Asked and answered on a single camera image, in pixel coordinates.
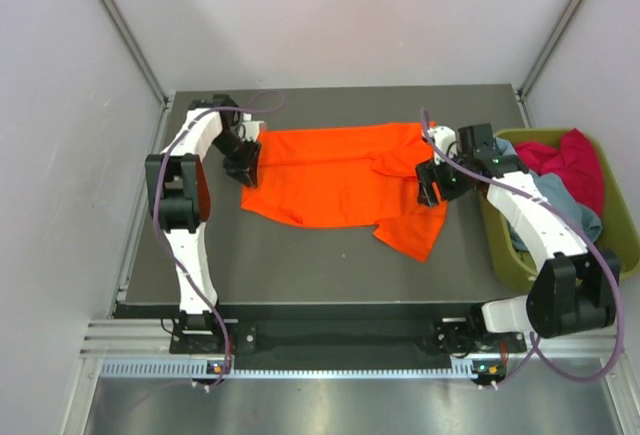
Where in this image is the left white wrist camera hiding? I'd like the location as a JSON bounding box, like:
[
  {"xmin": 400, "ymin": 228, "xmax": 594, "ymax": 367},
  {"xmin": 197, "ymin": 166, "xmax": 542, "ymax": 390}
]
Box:
[{"xmin": 235, "ymin": 120, "xmax": 267, "ymax": 142}]

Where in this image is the left aluminium corner post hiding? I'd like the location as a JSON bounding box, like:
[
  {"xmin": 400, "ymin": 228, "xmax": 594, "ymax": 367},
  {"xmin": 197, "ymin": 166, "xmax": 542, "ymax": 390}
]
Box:
[{"xmin": 97, "ymin": 0, "xmax": 169, "ymax": 106}]

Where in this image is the grey blue t shirt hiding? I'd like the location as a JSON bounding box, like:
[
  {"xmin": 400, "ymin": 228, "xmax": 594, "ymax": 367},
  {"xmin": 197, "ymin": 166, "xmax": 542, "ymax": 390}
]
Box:
[{"xmin": 495, "ymin": 136, "xmax": 603, "ymax": 252}]

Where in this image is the aluminium corner post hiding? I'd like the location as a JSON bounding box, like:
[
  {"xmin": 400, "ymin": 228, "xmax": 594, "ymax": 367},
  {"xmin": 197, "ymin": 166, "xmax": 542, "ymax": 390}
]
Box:
[
  {"xmin": 97, "ymin": 0, "xmax": 169, "ymax": 106},
  {"xmin": 516, "ymin": 0, "xmax": 586, "ymax": 102}
]

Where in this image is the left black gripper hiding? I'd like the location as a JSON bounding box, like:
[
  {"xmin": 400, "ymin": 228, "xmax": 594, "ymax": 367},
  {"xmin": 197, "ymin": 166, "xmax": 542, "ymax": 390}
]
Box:
[{"xmin": 211, "ymin": 129, "xmax": 261, "ymax": 188}]

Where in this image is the orange t shirt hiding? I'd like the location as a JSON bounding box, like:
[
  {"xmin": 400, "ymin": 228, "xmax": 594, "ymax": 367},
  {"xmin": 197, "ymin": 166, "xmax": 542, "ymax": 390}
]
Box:
[{"xmin": 241, "ymin": 123, "xmax": 447, "ymax": 262}]

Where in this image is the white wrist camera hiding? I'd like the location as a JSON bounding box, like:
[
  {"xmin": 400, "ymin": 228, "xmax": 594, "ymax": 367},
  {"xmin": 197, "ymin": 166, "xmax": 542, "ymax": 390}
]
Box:
[
  {"xmin": 423, "ymin": 125, "xmax": 458, "ymax": 165},
  {"xmin": 235, "ymin": 120, "xmax": 267, "ymax": 142}
]

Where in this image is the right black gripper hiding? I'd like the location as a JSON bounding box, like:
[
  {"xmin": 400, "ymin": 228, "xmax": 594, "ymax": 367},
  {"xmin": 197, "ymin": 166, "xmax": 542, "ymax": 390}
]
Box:
[{"xmin": 415, "ymin": 148, "xmax": 472, "ymax": 208}]

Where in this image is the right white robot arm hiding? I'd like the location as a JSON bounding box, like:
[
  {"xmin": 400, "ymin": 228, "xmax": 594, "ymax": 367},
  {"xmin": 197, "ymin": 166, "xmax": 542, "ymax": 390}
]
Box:
[{"xmin": 415, "ymin": 124, "xmax": 619, "ymax": 351}]

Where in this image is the slotted grey cable duct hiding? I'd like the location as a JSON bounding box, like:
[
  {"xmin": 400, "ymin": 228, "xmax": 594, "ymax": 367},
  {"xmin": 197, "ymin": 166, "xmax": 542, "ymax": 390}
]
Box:
[{"xmin": 99, "ymin": 358, "xmax": 506, "ymax": 381}]

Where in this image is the right aluminium corner post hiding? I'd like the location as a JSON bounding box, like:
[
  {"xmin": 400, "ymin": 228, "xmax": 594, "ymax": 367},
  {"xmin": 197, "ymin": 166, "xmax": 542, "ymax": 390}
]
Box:
[{"xmin": 516, "ymin": 0, "xmax": 586, "ymax": 102}]

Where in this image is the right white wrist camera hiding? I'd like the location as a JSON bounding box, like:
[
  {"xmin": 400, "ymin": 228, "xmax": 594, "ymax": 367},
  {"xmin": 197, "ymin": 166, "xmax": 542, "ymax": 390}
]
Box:
[{"xmin": 423, "ymin": 125, "xmax": 458, "ymax": 165}]

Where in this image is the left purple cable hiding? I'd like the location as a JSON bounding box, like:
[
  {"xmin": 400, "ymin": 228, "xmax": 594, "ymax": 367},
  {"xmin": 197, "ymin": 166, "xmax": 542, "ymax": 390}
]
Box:
[{"xmin": 152, "ymin": 90, "xmax": 287, "ymax": 391}]

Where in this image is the olive green laundry basket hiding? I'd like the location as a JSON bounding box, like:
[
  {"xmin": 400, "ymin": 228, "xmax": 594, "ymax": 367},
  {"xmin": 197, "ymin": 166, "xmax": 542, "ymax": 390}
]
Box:
[{"xmin": 480, "ymin": 128, "xmax": 639, "ymax": 292}]

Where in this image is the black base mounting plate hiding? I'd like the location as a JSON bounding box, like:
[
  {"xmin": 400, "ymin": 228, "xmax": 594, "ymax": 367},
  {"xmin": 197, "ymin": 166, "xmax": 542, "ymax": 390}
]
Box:
[{"xmin": 169, "ymin": 304, "xmax": 526, "ymax": 369}]

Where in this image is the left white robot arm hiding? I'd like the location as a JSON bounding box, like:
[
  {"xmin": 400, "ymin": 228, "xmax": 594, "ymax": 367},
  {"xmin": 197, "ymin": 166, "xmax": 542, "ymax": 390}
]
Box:
[{"xmin": 144, "ymin": 95, "xmax": 261, "ymax": 356}]

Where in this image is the crimson red t shirt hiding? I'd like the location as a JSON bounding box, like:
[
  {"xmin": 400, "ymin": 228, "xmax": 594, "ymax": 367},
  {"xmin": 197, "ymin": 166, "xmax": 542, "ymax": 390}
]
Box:
[{"xmin": 515, "ymin": 129, "xmax": 605, "ymax": 217}]

